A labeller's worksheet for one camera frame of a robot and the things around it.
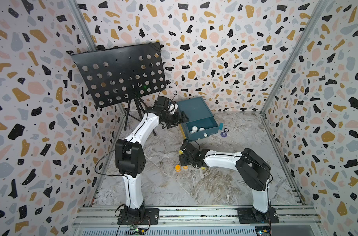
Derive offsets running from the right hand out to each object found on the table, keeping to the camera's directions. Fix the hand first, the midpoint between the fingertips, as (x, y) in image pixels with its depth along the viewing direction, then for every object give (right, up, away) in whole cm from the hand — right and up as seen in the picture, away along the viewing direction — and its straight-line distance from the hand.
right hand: (182, 159), depth 92 cm
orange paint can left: (-3, -5, -4) cm, 7 cm away
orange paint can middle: (+2, -5, -2) cm, 5 cm away
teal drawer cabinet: (+12, +23, -5) cm, 26 cm away
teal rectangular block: (+29, +20, +21) cm, 41 cm away
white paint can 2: (+12, +19, -4) cm, 22 cm away
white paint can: (+8, +19, -4) cm, 21 cm away
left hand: (+2, +24, -3) cm, 24 cm away
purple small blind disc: (+30, +14, +16) cm, 37 cm away
